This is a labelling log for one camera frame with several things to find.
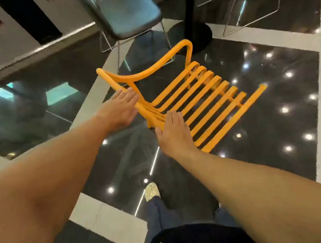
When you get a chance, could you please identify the person's right forearm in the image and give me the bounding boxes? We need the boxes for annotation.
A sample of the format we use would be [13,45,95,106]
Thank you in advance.
[174,133,321,243]

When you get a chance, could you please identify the white wire-frame chair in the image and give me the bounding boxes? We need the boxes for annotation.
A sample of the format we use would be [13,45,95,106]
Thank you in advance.
[196,0,290,40]

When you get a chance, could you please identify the orange slatted chair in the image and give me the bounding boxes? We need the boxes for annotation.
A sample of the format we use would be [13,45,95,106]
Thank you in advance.
[94,30,275,165]

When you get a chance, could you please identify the blue trousers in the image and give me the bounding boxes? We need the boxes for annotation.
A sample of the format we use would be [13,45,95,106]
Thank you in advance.
[137,187,244,243]

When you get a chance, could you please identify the cream perforated shoe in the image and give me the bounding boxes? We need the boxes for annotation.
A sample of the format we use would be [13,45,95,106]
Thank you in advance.
[143,181,161,203]

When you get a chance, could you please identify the person's left hand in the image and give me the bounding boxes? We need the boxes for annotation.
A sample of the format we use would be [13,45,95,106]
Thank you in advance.
[93,86,143,134]

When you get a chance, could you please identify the person's left forearm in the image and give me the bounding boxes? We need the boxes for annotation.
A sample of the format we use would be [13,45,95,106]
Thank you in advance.
[0,114,126,243]

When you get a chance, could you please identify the black shirt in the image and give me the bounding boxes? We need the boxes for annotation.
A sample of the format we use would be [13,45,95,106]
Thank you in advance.
[139,216,261,243]

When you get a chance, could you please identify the grey upholstered chair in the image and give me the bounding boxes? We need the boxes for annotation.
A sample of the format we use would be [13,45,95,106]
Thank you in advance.
[73,0,175,77]

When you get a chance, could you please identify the black pedestal table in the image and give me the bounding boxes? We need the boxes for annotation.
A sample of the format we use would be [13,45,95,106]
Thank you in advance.
[152,0,215,58]

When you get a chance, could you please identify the person's right hand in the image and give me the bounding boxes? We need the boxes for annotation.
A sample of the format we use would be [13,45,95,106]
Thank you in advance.
[153,108,198,161]

